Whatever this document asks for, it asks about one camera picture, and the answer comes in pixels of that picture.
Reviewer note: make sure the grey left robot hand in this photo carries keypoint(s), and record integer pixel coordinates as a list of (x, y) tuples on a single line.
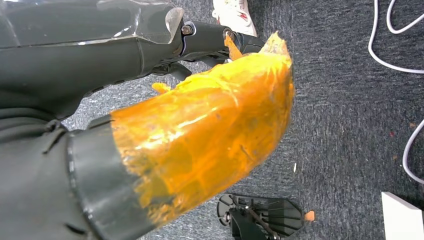
[(198, 126)]

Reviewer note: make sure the black ribbed plastic plate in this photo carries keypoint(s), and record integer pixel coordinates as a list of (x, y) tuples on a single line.
[(275, 212)]

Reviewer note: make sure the white shoe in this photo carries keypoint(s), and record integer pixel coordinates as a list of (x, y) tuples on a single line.
[(235, 15)]

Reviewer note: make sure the orange scrap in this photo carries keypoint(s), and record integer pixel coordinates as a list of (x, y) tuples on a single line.
[(309, 216)]

